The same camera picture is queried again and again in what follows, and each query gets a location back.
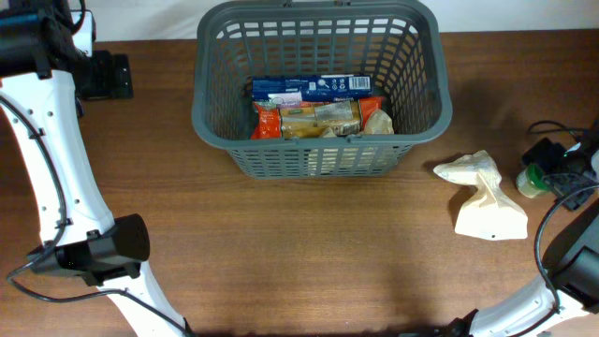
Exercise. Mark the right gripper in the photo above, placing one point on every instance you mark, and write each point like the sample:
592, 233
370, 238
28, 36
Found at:
554, 150

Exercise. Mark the orange pasta package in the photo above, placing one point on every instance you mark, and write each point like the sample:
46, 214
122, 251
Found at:
306, 120

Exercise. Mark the beige pouch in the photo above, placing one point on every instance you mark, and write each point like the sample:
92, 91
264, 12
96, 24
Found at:
379, 124
489, 214

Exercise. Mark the grey plastic basket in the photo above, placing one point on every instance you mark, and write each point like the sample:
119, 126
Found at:
395, 43

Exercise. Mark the blue cardboard box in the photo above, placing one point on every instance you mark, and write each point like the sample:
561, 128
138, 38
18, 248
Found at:
314, 88

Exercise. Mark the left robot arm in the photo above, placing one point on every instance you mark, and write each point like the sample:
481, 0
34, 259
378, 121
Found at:
48, 68

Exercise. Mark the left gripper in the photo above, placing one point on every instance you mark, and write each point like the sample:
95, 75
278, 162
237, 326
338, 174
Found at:
115, 82

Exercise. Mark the green lid jar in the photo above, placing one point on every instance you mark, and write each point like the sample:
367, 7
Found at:
529, 182

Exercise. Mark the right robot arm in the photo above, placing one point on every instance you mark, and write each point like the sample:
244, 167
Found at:
565, 244

